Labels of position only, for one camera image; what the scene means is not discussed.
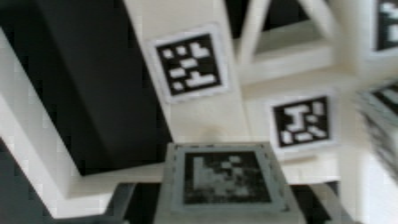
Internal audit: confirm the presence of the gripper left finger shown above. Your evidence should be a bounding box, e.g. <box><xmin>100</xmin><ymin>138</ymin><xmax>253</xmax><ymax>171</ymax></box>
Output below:
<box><xmin>59</xmin><ymin>183</ymin><xmax>160</xmax><ymax>224</ymax></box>

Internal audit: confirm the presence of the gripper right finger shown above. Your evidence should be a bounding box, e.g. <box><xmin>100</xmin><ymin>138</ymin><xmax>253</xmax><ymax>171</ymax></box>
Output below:
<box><xmin>292</xmin><ymin>183</ymin><xmax>358</xmax><ymax>224</ymax></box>

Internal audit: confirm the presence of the white chair leg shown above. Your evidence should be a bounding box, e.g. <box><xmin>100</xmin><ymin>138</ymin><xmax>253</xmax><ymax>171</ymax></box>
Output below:
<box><xmin>155</xmin><ymin>143</ymin><xmax>306</xmax><ymax>224</ymax></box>
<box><xmin>358</xmin><ymin>81</ymin><xmax>398</xmax><ymax>178</ymax></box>

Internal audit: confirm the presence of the white chair back piece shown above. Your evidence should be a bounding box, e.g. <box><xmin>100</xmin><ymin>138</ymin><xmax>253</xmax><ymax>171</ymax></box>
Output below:
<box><xmin>123</xmin><ymin>0</ymin><xmax>398</xmax><ymax>147</ymax></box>

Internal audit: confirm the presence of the white chair seat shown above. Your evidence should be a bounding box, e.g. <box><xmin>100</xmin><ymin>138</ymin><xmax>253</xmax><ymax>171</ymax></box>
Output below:
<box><xmin>244</xmin><ymin>71</ymin><xmax>365</xmax><ymax>184</ymax></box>

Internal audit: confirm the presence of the white U-shaped fence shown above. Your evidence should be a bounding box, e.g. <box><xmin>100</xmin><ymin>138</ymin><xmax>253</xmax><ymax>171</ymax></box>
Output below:
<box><xmin>0</xmin><ymin>29</ymin><xmax>164</xmax><ymax>219</ymax></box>

